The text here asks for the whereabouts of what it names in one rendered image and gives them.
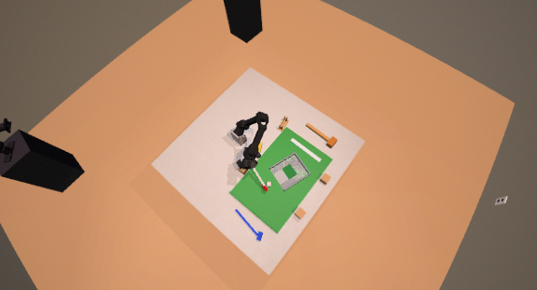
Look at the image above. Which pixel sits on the green putting mat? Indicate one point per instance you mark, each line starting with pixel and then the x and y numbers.
pixel 276 206

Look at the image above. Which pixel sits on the white flat strip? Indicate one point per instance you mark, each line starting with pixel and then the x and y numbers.
pixel 305 149

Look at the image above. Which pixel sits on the blue putter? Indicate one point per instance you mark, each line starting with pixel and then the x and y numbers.
pixel 259 235

